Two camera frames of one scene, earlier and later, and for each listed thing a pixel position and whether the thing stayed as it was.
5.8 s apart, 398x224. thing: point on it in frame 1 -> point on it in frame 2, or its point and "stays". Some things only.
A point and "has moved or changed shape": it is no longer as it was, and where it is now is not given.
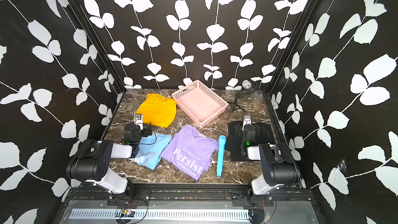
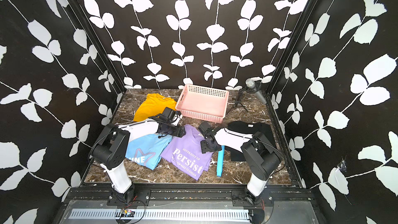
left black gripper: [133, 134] -> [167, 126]
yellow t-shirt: [157, 110] stays
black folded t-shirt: [264, 135] stays
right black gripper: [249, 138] -> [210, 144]
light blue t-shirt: [151, 148] stays
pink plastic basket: [199, 103] has moved or changed shape
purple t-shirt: [190, 151] stays
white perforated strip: [162, 214] stays
